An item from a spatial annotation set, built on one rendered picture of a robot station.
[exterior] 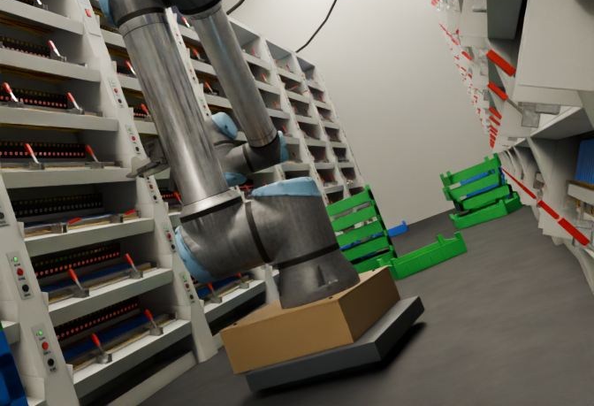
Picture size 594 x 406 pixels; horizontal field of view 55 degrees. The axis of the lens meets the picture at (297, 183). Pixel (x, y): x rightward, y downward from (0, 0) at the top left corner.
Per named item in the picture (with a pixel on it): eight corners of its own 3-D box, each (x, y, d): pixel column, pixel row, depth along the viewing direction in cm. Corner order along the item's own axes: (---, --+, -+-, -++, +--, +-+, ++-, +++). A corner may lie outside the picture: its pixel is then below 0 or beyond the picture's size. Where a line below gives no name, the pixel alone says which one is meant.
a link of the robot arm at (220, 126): (227, 135, 164) (218, 105, 166) (193, 153, 168) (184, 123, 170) (243, 141, 172) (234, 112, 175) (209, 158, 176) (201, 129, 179)
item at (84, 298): (172, 281, 204) (171, 242, 203) (49, 329, 146) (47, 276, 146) (125, 279, 210) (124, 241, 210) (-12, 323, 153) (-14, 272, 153)
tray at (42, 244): (154, 230, 205) (153, 203, 205) (24, 258, 148) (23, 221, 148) (108, 229, 212) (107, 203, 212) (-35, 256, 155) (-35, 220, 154)
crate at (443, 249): (446, 251, 240) (439, 233, 240) (468, 250, 220) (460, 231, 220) (384, 278, 234) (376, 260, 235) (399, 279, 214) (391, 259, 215)
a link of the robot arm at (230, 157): (249, 172, 162) (237, 134, 165) (211, 187, 163) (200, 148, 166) (256, 180, 171) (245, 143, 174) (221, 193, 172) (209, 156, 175)
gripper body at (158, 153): (156, 147, 183) (186, 132, 179) (164, 172, 182) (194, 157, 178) (140, 146, 176) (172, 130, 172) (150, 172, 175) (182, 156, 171)
